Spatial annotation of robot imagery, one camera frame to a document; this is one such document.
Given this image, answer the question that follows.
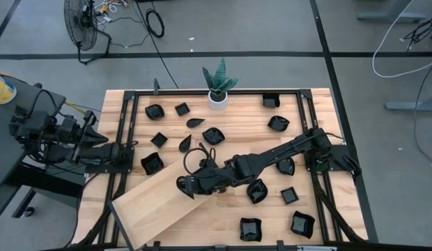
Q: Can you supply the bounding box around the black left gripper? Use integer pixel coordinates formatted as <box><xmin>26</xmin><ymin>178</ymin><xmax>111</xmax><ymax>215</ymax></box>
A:
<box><xmin>59</xmin><ymin>114</ymin><xmax>109</xmax><ymax>150</ymax></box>

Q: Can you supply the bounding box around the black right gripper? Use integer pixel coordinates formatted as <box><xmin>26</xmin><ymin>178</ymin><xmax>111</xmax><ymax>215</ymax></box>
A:
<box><xmin>185</xmin><ymin>158</ymin><xmax>243</xmax><ymax>195</ymax></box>

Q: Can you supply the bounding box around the teardrop-shaped black plate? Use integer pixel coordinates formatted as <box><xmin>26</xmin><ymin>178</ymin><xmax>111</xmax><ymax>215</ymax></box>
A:
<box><xmin>186</xmin><ymin>117</ymin><xmax>206</xmax><ymax>129</ymax></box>
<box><xmin>176</xmin><ymin>175</ymin><xmax>196</xmax><ymax>200</ymax></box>
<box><xmin>178</xmin><ymin>134</ymin><xmax>192</xmax><ymax>154</ymax></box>

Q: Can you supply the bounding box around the wooden shelf with black legs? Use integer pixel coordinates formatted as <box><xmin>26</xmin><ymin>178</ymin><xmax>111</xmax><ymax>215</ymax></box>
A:
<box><xmin>109</xmin><ymin>142</ymin><xmax>226</xmax><ymax>251</ymax></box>

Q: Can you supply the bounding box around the snake plant in white pot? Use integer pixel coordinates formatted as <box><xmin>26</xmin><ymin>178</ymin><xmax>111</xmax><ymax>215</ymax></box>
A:
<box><xmin>201</xmin><ymin>57</ymin><xmax>239</xmax><ymax>112</ymax></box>

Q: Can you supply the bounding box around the black side table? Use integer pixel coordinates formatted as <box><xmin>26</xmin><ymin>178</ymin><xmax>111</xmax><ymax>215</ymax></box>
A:
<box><xmin>0</xmin><ymin>75</ymin><xmax>86</xmax><ymax>224</ymax></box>

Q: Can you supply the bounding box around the yellow tape roll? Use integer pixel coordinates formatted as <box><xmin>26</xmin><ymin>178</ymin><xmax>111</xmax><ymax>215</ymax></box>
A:
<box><xmin>0</xmin><ymin>71</ymin><xmax>17</xmax><ymax>105</ymax></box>

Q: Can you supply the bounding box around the black floor fan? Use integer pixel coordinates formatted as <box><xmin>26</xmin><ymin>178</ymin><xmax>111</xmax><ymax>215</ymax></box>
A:
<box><xmin>63</xmin><ymin>0</ymin><xmax>112</xmax><ymax>66</ymax></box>

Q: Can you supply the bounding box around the grey desk leg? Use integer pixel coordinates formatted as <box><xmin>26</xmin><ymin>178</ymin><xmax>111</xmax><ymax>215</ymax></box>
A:
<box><xmin>357</xmin><ymin>0</ymin><xmax>428</xmax><ymax>24</ymax></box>

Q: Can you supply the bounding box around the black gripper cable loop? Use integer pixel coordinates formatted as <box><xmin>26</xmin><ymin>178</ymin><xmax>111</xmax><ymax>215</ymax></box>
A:
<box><xmin>183</xmin><ymin>146</ymin><xmax>217</xmax><ymax>175</ymax></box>

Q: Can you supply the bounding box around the yellow cable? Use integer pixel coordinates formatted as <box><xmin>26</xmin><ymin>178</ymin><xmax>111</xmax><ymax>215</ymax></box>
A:
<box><xmin>64</xmin><ymin>100</ymin><xmax>87</xmax><ymax>115</ymax></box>

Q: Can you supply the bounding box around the black coiled floor cable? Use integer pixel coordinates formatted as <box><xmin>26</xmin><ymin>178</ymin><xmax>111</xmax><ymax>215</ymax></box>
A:
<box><xmin>132</xmin><ymin>0</ymin><xmax>180</xmax><ymax>90</ymax></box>

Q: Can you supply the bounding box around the power strip with cables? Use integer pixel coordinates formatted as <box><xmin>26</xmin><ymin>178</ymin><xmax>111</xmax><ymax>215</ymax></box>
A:
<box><xmin>93</xmin><ymin>0</ymin><xmax>132</xmax><ymax>22</ymax></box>

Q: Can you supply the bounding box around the white floor cable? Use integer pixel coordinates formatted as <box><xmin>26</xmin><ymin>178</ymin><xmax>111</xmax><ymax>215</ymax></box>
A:
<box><xmin>371</xmin><ymin>0</ymin><xmax>432</xmax><ymax>79</ymax></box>

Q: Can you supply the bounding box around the black cable bundle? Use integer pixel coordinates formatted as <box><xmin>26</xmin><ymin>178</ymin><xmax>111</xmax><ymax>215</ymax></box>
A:
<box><xmin>403</xmin><ymin>10</ymin><xmax>432</xmax><ymax>45</ymax></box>

